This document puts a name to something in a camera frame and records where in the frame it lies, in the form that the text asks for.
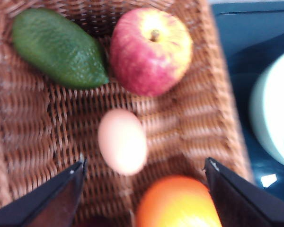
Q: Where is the red yellow apple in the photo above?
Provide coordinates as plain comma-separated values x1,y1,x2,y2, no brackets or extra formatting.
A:
109,8,194,97

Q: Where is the dark red apple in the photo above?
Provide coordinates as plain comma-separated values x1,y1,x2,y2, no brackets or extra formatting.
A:
80,216,123,227

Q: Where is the dark rectangular tray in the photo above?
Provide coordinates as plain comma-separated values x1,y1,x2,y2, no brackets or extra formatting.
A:
212,2,284,201

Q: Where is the beige egg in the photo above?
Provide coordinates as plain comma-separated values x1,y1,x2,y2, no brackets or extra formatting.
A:
98,109,147,176

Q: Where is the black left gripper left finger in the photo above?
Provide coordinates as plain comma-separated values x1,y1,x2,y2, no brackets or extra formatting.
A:
0,159,87,227

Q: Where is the green avocado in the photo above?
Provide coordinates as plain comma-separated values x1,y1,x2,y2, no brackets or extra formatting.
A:
12,8,110,89

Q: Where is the green ceramic bowl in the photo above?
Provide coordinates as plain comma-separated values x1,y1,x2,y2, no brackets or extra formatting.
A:
250,52,284,167

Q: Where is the orange fruit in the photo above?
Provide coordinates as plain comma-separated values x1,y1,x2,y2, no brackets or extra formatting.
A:
136,175,223,227

